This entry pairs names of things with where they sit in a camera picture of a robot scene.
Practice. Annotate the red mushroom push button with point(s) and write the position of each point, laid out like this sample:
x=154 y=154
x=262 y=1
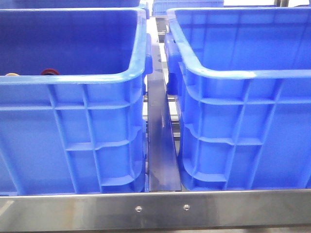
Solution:
x=49 y=71

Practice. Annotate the yellow mushroom push button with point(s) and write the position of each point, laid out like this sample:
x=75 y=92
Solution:
x=11 y=74

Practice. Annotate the left blue plastic crate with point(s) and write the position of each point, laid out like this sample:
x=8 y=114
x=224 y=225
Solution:
x=82 y=131

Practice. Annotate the blue plastic crate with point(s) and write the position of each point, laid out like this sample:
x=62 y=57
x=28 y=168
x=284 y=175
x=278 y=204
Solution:
x=242 y=79
x=82 y=131

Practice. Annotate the right blue plastic crate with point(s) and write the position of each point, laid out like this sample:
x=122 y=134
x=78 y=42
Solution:
x=242 y=79

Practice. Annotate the rear centre blue crate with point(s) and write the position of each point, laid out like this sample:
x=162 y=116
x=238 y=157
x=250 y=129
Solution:
x=160 y=7

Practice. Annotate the rear left blue crate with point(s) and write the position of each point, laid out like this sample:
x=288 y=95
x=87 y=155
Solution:
x=32 y=4

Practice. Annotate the steel front shelf rail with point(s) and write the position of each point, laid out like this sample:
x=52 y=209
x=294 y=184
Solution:
x=156 y=210

